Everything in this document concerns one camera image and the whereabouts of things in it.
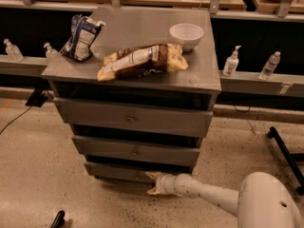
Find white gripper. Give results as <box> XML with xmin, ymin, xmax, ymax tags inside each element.
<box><xmin>145</xmin><ymin>171</ymin><xmax>172</xmax><ymax>196</ymax></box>

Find grey bottom drawer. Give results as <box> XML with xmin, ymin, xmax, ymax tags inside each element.
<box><xmin>84</xmin><ymin>161</ymin><xmax>192</xmax><ymax>183</ymax></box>

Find grey drawer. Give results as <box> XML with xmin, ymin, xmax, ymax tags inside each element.
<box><xmin>84</xmin><ymin>161</ymin><xmax>192</xmax><ymax>183</ymax></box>
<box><xmin>54</xmin><ymin>98</ymin><xmax>213</xmax><ymax>138</ymax></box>
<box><xmin>72</xmin><ymin>135</ymin><xmax>200</xmax><ymax>167</ymax></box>

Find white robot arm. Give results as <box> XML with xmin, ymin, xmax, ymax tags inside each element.
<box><xmin>145</xmin><ymin>172</ymin><xmax>302</xmax><ymax>228</ymax></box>

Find grey middle drawer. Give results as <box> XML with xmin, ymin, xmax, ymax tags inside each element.
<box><xmin>72</xmin><ymin>135</ymin><xmax>200</xmax><ymax>167</ymax></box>

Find grey top drawer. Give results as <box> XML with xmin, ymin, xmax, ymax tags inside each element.
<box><xmin>54</xmin><ymin>98</ymin><xmax>213</xmax><ymax>138</ymax></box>

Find grey drawer cabinet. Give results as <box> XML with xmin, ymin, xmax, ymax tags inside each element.
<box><xmin>43</xmin><ymin>7</ymin><xmax>221</xmax><ymax>182</ymax></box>

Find black object bottom edge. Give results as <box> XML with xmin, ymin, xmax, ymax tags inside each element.
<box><xmin>50</xmin><ymin>210</ymin><xmax>65</xmax><ymax>228</ymax></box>

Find yellow brown chip bag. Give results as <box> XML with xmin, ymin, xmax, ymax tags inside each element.
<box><xmin>97</xmin><ymin>44</ymin><xmax>188</xmax><ymax>81</ymax></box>

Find black stand leg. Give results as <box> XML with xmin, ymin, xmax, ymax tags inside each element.
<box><xmin>267</xmin><ymin>126</ymin><xmax>304</xmax><ymax>196</ymax></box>

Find white pump bottle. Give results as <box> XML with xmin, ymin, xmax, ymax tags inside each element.
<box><xmin>222</xmin><ymin>46</ymin><xmax>240</xmax><ymax>77</ymax></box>

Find black floor box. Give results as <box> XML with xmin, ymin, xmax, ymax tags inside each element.
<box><xmin>26</xmin><ymin>89</ymin><xmax>48</xmax><ymax>107</ymax></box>

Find white bowl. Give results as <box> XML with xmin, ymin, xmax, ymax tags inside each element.
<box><xmin>169</xmin><ymin>23</ymin><xmax>204</xmax><ymax>51</ymax></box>

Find clear water bottle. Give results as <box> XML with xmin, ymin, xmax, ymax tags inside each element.
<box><xmin>258</xmin><ymin>51</ymin><xmax>280</xmax><ymax>80</ymax></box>

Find clear pump bottle near cabinet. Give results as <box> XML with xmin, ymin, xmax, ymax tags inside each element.
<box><xmin>44</xmin><ymin>43</ymin><xmax>58</xmax><ymax>61</ymax></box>

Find blue white snack bag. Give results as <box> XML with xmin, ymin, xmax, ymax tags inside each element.
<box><xmin>60</xmin><ymin>14</ymin><xmax>106</xmax><ymax>62</ymax></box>

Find clear pump bottle far left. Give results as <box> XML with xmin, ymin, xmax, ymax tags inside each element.
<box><xmin>3</xmin><ymin>39</ymin><xmax>24</xmax><ymax>62</ymax></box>

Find black floor cable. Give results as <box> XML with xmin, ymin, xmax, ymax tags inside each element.
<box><xmin>0</xmin><ymin>106</ymin><xmax>32</xmax><ymax>135</ymax></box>

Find grey shelf rail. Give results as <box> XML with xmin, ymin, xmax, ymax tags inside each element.
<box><xmin>0</xmin><ymin>55</ymin><xmax>304</xmax><ymax>98</ymax></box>

